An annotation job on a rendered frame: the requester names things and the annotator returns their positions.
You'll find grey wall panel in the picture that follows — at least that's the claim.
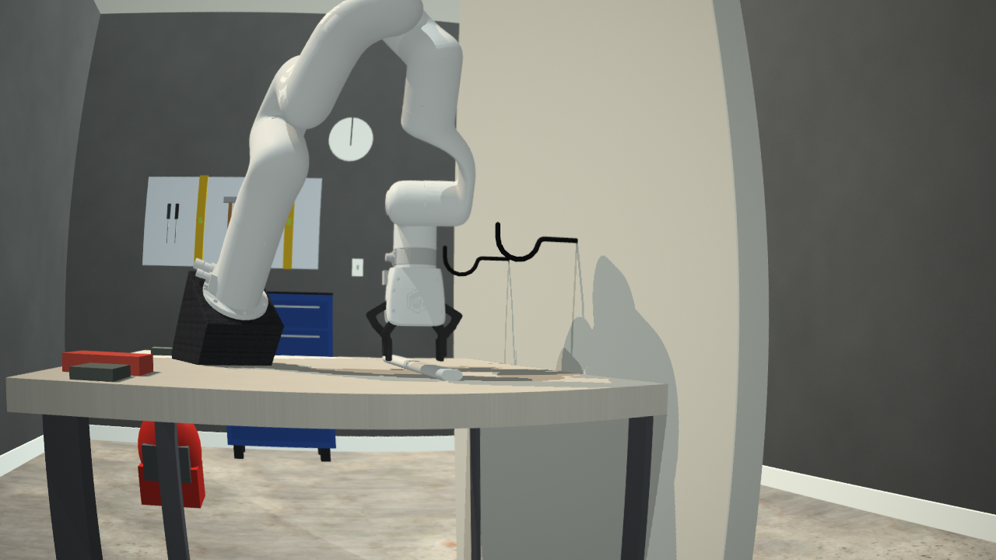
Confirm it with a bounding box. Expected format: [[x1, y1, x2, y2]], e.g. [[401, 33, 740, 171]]
[[454, 0, 769, 560]]

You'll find red rectangular block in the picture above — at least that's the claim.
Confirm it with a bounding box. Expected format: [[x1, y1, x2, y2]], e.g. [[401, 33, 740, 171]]
[[62, 351, 153, 376]]

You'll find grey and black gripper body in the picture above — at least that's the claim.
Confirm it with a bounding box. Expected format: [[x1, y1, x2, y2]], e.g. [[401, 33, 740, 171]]
[[384, 264, 445, 326]]

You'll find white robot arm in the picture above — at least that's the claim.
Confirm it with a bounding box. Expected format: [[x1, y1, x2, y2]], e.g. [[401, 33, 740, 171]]
[[193, 0, 475, 320]]

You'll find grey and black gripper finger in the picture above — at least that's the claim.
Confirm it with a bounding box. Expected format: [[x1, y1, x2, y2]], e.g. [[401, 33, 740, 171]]
[[432, 303, 462, 362], [366, 300, 396, 361]]

